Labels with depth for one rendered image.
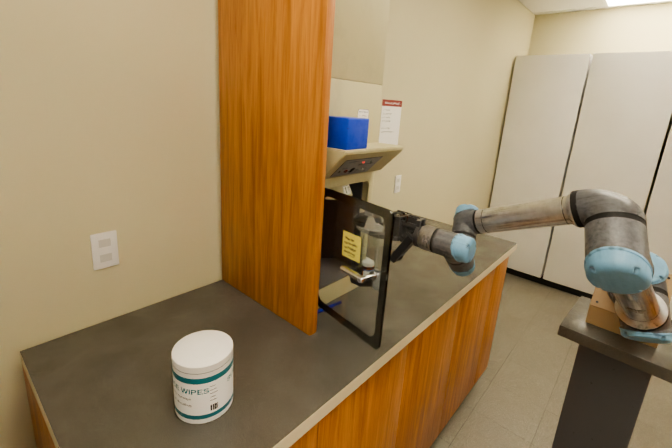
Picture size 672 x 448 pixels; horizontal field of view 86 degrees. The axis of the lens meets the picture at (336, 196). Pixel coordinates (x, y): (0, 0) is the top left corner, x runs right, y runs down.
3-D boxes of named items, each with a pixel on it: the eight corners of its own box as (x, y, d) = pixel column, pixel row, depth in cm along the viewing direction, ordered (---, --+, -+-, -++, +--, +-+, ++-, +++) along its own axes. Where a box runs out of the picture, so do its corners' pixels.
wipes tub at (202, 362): (164, 401, 84) (160, 345, 81) (215, 373, 94) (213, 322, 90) (192, 436, 76) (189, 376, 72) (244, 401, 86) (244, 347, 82)
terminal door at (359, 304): (314, 301, 121) (321, 185, 112) (380, 351, 99) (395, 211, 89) (312, 302, 121) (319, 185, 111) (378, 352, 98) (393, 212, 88)
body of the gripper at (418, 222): (396, 209, 119) (429, 217, 112) (394, 233, 121) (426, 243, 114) (383, 213, 113) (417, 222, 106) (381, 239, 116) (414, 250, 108)
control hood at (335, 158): (314, 178, 111) (315, 146, 109) (375, 169, 135) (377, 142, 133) (342, 185, 104) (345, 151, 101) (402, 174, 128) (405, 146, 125)
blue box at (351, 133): (320, 146, 109) (322, 115, 107) (342, 144, 117) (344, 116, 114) (346, 150, 103) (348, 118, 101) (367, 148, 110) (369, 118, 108)
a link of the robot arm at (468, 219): (634, 167, 83) (447, 201, 119) (638, 208, 78) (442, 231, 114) (648, 193, 88) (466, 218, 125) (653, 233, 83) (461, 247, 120)
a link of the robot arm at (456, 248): (469, 270, 102) (463, 257, 96) (434, 258, 109) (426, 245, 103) (479, 246, 105) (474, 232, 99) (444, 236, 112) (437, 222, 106)
